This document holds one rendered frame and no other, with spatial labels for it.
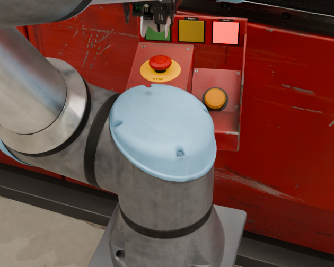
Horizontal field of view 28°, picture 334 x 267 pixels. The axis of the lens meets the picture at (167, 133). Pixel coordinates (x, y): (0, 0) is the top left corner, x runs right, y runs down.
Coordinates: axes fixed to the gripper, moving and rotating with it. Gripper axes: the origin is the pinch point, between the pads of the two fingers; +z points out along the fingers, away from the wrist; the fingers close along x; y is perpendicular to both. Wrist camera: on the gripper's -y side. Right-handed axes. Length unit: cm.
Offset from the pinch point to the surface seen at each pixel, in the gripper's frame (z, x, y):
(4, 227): 92, -52, 5
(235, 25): 8.8, 12.3, -7.0
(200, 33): 10.7, 6.0, -6.3
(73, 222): 94, -32, 1
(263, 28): 18.3, 17.7, -13.9
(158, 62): 7.9, -0.5, 2.4
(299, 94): 30.6, 26.1, -7.0
